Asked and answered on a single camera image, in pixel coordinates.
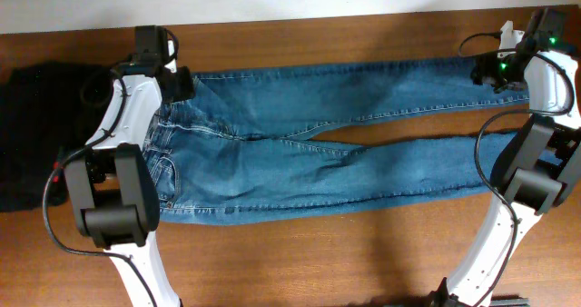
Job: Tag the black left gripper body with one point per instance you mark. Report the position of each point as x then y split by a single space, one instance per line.
184 84

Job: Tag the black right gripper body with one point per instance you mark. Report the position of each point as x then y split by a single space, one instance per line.
502 74

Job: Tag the blue denim jeans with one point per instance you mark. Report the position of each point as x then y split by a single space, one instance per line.
246 148

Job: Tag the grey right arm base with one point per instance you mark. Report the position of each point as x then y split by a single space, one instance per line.
513 302

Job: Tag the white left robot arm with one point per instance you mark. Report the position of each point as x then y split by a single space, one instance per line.
114 200

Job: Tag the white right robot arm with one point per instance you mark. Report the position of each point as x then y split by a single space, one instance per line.
539 167

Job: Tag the black fabric bag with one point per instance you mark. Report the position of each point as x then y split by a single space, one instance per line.
47 111

